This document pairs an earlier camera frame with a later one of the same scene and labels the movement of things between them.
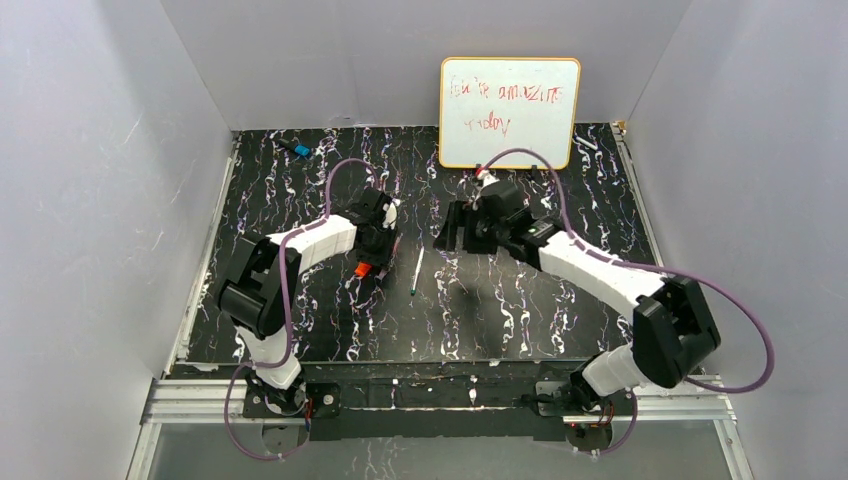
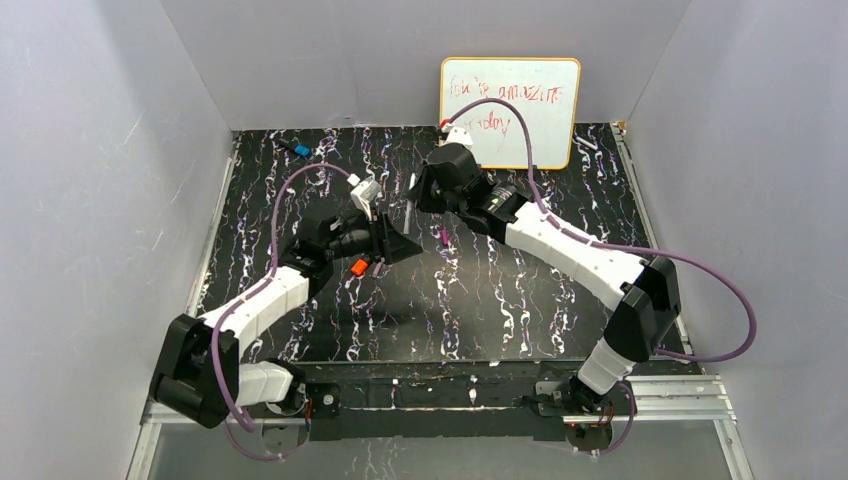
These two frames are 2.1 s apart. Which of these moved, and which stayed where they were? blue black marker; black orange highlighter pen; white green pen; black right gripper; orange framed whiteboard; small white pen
Moved: black right gripper; white green pen
Stayed: small white pen; black orange highlighter pen; orange framed whiteboard; blue black marker
